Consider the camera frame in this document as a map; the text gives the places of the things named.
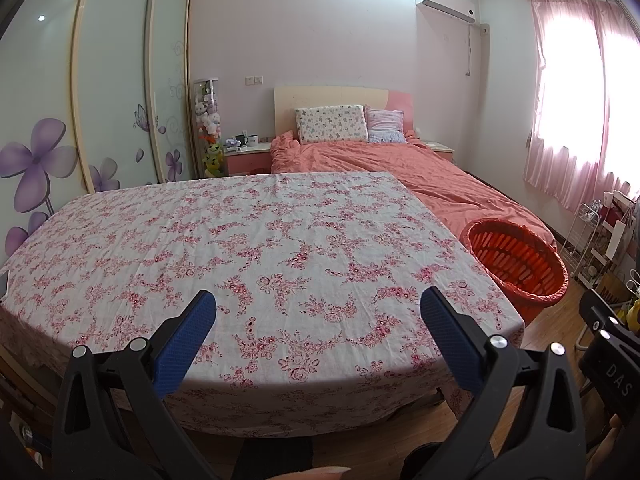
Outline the flower print sliding wardrobe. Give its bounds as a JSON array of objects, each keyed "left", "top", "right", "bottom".
[{"left": 0, "top": 0, "right": 196, "bottom": 261}]

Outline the person's left hand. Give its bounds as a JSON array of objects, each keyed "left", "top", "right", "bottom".
[{"left": 265, "top": 466, "right": 353, "bottom": 480}]

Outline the pink floral tablecloth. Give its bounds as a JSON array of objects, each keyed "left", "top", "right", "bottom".
[{"left": 0, "top": 171, "right": 526, "bottom": 438}]

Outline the plush toy display tube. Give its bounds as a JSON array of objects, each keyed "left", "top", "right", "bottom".
[{"left": 192, "top": 77, "right": 226, "bottom": 178}]

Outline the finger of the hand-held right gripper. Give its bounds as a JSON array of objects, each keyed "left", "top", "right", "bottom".
[{"left": 579, "top": 289, "right": 640, "bottom": 347}]

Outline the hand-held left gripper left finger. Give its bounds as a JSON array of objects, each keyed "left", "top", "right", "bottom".
[{"left": 52, "top": 290, "right": 218, "bottom": 480}]

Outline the air conditioner pipe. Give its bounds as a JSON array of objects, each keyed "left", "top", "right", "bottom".
[{"left": 465, "top": 22, "right": 491, "bottom": 78}]

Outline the cream pink headboard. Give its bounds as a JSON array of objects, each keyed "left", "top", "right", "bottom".
[{"left": 274, "top": 86, "right": 415, "bottom": 136}]

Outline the pink bed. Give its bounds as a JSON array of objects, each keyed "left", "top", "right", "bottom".
[{"left": 270, "top": 129, "right": 558, "bottom": 256}]

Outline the floral print pillow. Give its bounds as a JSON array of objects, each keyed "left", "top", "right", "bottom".
[{"left": 295, "top": 105, "right": 370, "bottom": 145}]

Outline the person's right hand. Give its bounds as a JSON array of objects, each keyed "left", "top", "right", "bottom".
[{"left": 582, "top": 412, "right": 626, "bottom": 480}]

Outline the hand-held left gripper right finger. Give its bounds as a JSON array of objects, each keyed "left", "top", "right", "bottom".
[{"left": 420, "top": 287, "right": 588, "bottom": 480}]

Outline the pink white nightstand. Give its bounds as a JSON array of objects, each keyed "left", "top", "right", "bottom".
[
  {"left": 223, "top": 142, "right": 273, "bottom": 177},
  {"left": 425, "top": 140, "right": 456, "bottom": 162}
]

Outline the pink curtain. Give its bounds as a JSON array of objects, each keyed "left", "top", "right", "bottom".
[{"left": 522, "top": 0, "right": 640, "bottom": 213}]

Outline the pink striped pillow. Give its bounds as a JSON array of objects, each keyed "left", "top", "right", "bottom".
[{"left": 364, "top": 105, "right": 407, "bottom": 145}]

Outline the cluttered white shelf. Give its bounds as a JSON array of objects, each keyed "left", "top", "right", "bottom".
[{"left": 595, "top": 190, "right": 640, "bottom": 293}]

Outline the dark wooden table frame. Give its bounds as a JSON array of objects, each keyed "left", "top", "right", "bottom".
[{"left": 0, "top": 355, "right": 66, "bottom": 480}]

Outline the yellow toy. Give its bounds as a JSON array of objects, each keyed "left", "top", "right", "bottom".
[{"left": 619, "top": 296, "right": 640, "bottom": 332}]

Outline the orange plastic basket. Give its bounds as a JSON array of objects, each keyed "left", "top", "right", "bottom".
[{"left": 459, "top": 219, "right": 570, "bottom": 326}]

